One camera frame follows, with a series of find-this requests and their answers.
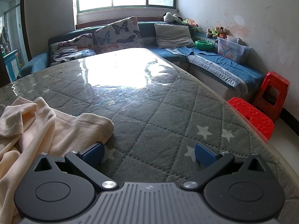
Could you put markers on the blue fleece blanket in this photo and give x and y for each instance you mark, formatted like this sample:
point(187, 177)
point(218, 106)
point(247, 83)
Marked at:
point(210, 56)

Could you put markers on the blue corner sofa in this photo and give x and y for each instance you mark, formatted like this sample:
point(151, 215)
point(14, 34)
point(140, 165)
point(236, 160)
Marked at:
point(147, 30)

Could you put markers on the tall red plastic stool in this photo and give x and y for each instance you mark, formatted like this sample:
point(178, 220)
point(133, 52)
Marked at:
point(276, 81)

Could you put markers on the low red plastic stool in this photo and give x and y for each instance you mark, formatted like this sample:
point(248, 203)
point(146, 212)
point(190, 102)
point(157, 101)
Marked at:
point(252, 114)

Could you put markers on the teal and white cabinet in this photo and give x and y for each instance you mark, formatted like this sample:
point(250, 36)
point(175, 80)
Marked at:
point(11, 63)

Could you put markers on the grey quilted star tablecloth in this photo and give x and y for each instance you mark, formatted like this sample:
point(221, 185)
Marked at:
point(163, 121)

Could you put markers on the cream knit garment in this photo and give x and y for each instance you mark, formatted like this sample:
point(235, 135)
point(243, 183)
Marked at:
point(46, 133)

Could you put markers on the green bowl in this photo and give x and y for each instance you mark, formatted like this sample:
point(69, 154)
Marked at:
point(203, 45)

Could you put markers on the square butterfly print pillow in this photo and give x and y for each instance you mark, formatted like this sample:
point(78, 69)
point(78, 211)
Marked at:
point(116, 35)

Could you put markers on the grey pillow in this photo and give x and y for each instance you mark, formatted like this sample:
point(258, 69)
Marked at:
point(172, 36)

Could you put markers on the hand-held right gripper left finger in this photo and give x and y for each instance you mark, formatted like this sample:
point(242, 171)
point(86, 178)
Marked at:
point(94, 152)

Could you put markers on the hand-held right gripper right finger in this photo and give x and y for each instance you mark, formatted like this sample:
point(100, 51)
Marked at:
point(205, 155)

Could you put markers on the pink and green plush toy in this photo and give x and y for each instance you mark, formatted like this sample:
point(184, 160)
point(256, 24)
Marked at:
point(190, 23)

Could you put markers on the panda plush toy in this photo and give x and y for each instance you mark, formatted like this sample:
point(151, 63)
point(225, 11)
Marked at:
point(169, 16)

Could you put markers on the brown teddy bear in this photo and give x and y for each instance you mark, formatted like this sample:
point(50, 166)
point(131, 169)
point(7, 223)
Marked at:
point(218, 31)

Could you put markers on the long butterfly print pillow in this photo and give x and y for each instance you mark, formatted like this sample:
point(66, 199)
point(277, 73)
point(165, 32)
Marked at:
point(70, 49)

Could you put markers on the clear plastic storage box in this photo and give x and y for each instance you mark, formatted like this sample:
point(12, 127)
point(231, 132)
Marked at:
point(231, 50)

